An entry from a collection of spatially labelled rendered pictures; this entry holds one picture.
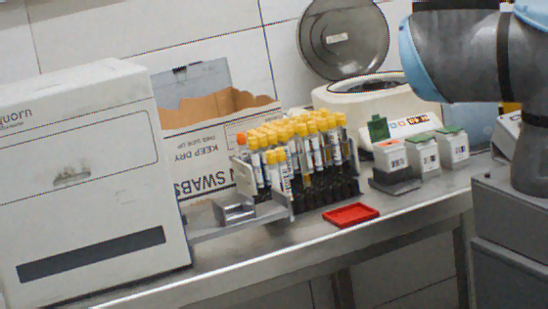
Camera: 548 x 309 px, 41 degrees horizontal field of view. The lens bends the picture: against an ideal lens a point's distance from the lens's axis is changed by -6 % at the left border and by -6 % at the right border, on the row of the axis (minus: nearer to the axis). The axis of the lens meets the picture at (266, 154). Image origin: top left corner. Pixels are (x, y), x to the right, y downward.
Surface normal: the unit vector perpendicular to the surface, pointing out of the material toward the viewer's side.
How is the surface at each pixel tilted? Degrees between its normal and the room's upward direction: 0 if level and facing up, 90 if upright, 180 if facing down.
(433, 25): 79
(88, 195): 90
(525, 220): 90
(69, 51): 90
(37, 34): 90
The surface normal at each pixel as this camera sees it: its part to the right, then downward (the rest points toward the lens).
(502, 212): -0.92, 0.26
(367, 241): 0.36, 0.17
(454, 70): -0.45, 0.39
